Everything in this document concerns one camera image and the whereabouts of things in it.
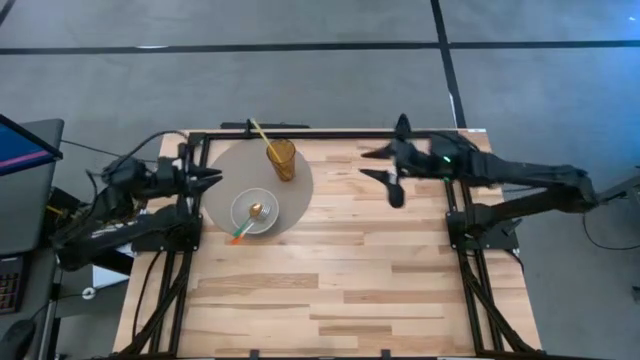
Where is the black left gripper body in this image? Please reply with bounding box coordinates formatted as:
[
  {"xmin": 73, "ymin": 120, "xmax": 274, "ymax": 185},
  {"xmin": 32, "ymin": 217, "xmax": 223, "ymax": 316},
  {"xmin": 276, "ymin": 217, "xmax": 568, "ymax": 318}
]
[{"xmin": 154, "ymin": 155, "xmax": 201, "ymax": 198}]

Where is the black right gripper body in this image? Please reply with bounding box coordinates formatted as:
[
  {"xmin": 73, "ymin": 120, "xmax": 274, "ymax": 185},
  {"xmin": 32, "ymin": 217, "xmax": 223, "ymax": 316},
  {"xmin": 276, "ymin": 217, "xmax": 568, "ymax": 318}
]
[{"xmin": 388, "ymin": 133, "xmax": 452, "ymax": 210}]

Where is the white bowl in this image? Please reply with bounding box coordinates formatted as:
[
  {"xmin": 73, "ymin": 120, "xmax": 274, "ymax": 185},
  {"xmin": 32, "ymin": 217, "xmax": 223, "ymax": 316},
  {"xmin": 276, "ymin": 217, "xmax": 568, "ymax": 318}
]
[{"xmin": 229, "ymin": 187, "xmax": 280, "ymax": 235}]

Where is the green-handled gold spoon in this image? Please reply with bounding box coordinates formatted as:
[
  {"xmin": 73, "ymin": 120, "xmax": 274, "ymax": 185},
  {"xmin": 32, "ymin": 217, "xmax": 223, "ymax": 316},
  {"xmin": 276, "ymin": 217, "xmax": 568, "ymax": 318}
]
[{"xmin": 232, "ymin": 202, "xmax": 266, "ymax": 239}]

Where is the orange-handled metal fork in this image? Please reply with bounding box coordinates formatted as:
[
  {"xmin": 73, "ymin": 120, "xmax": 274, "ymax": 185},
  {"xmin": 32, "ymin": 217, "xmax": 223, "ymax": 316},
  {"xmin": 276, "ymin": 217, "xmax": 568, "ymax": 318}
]
[{"xmin": 229, "ymin": 202, "xmax": 274, "ymax": 246}]

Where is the yellow drinking straw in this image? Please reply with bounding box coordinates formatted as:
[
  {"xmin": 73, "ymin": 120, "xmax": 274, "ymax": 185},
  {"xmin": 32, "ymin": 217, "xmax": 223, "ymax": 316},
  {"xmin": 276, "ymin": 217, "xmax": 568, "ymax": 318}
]
[{"xmin": 249, "ymin": 118, "xmax": 284, "ymax": 164}]

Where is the amber plastic cup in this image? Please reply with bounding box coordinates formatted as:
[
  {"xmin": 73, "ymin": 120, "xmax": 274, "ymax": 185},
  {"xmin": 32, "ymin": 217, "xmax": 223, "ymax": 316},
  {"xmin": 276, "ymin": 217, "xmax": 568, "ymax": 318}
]
[{"xmin": 265, "ymin": 138, "xmax": 298, "ymax": 183}]

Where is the round grey placemat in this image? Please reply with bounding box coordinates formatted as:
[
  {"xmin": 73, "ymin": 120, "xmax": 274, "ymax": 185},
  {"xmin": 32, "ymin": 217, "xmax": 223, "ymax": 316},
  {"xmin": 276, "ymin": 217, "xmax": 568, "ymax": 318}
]
[{"xmin": 202, "ymin": 138, "xmax": 315, "ymax": 236}]

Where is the white paper sheet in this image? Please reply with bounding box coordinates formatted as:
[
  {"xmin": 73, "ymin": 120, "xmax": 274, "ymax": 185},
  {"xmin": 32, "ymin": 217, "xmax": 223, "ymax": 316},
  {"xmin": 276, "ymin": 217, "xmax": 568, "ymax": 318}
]
[{"xmin": 92, "ymin": 249, "xmax": 134, "ymax": 289}]

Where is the blue-screen computer monitor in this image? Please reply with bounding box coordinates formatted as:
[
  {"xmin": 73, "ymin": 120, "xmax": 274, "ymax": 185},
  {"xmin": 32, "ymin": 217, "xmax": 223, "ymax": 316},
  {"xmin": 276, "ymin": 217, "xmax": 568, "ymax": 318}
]
[{"xmin": 0, "ymin": 113, "xmax": 65, "ymax": 177}]

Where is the black computer keyboard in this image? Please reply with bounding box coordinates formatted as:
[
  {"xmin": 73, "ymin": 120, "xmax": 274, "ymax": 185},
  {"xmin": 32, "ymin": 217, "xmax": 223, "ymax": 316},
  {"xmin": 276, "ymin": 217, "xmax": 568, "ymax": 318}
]
[{"xmin": 0, "ymin": 257, "xmax": 25, "ymax": 316}]

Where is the black stand leg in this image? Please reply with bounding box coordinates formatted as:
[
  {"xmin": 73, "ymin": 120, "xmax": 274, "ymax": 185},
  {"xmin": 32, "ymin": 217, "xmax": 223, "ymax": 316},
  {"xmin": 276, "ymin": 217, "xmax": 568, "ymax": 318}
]
[{"xmin": 592, "ymin": 167, "xmax": 640, "ymax": 206}]

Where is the black computer mouse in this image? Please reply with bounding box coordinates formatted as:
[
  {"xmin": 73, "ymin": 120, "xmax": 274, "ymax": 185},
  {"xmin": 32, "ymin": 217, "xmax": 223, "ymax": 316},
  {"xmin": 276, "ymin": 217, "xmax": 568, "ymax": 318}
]
[{"xmin": 0, "ymin": 319, "xmax": 37, "ymax": 360}]

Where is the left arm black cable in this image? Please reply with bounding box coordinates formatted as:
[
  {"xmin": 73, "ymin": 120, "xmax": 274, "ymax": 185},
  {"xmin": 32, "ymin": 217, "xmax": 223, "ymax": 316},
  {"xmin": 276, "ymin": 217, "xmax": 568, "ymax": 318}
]
[{"xmin": 113, "ymin": 129, "xmax": 190, "ymax": 174}]

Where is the black aluminium table frame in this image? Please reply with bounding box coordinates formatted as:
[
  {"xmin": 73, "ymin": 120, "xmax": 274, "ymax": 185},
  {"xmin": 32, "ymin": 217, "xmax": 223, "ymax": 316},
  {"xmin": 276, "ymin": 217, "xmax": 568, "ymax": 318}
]
[{"xmin": 119, "ymin": 130, "xmax": 544, "ymax": 360}]

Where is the thin black floor cable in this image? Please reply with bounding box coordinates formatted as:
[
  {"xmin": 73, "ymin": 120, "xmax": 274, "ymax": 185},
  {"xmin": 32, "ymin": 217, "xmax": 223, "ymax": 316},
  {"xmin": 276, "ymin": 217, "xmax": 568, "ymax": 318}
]
[{"xmin": 60, "ymin": 138, "xmax": 156, "ymax": 164}]

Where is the black frame cable bundle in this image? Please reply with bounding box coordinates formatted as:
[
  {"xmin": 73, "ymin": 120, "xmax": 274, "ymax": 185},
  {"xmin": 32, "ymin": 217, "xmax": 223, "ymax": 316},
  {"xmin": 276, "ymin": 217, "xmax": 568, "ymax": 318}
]
[{"xmin": 130, "ymin": 249, "xmax": 166, "ymax": 354}]

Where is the black looped floor cable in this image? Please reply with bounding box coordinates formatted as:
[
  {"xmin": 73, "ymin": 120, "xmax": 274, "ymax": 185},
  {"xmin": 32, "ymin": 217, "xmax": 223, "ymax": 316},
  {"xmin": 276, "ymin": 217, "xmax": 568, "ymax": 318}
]
[{"xmin": 581, "ymin": 195, "xmax": 640, "ymax": 252}]

